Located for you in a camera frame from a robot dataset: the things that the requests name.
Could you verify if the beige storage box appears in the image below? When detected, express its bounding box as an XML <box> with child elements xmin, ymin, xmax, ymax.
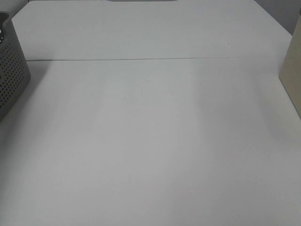
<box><xmin>279</xmin><ymin>12</ymin><xmax>301</xmax><ymax>117</ymax></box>

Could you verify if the grey perforated basket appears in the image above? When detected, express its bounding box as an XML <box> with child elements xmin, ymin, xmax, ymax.
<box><xmin>0</xmin><ymin>11</ymin><xmax>31</xmax><ymax>120</ymax></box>

